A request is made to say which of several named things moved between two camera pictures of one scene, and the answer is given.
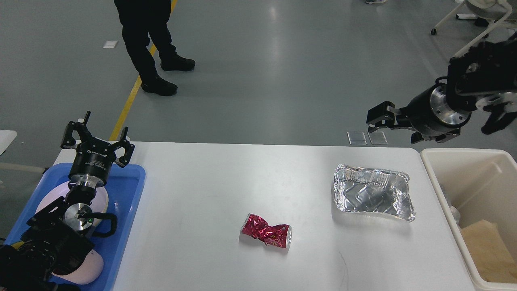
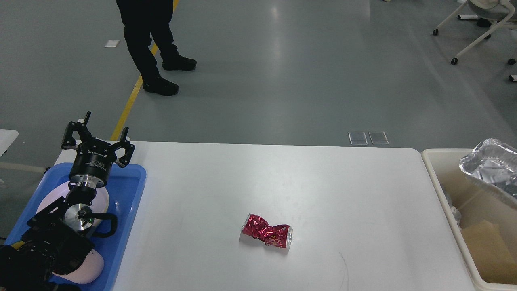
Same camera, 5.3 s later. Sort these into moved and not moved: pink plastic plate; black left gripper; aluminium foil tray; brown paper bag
Moved: aluminium foil tray
Not moved: black left gripper; pink plastic plate; brown paper bag
